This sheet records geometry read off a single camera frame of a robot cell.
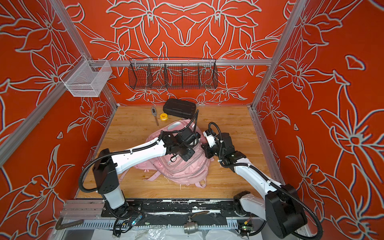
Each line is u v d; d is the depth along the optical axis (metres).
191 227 0.66
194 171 0.78
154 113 1.14
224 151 0.63
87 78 0.93
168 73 1.00
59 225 0.69
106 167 0.43
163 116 1.10
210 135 0.72
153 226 0.70
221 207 0.74
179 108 1.11
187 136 0.61
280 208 0.39
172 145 0.55
